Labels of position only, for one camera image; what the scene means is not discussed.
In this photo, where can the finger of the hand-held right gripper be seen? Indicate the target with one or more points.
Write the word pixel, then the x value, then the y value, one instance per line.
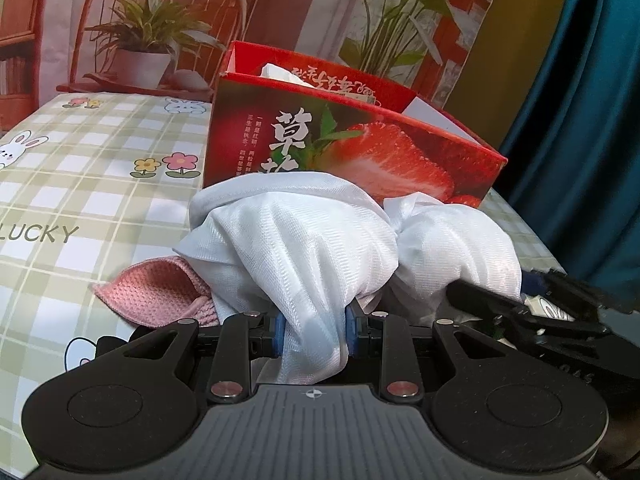
pixel 590 292
pixel 500 310

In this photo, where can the teal curtain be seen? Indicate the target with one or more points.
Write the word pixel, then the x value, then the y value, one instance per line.
pixel 575 110

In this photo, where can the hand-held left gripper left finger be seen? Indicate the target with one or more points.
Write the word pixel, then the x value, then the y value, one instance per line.
pixel 279 336

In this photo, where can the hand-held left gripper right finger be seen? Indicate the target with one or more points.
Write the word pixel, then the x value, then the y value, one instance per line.
pixel 351 334

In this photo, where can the red strawberry print box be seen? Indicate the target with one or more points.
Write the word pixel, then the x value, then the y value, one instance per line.
pixel 240 130

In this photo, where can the plant and chair wall poster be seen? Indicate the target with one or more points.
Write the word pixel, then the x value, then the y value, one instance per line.
pixel 300 0

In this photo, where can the white satin cloth bundle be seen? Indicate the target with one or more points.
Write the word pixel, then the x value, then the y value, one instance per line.
pixel 300 240

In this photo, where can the pink knitted cloth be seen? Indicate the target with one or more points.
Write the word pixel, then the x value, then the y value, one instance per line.
pixel 150 285

